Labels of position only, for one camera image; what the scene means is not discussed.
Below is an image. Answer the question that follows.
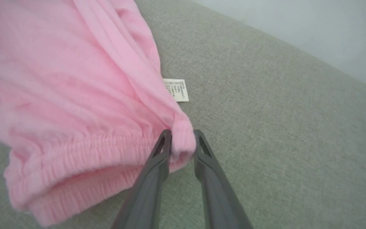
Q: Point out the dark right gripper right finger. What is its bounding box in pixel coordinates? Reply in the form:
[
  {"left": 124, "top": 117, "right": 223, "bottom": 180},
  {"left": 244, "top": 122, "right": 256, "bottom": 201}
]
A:
[{"left": 193, "top": 128, "right": 254, "bottom": 229}]

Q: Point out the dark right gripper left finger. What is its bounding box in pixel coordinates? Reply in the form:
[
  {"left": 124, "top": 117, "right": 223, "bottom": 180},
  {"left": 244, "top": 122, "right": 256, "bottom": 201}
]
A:
[{"left": 111, "top": 128, "right": 173, "bottom": 229}]

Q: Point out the pink garment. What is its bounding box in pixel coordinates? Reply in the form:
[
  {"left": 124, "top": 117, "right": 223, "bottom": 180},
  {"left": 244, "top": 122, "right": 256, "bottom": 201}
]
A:
[{"left": 0, "top": 0, "right": 197, "bottom": 227}]

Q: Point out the grey fabric sofa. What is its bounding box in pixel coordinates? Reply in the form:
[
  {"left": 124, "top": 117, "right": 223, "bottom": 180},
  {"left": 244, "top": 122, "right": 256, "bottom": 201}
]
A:
[{"left": 0, "top": 0, "right": 366, "bottom": 229}]

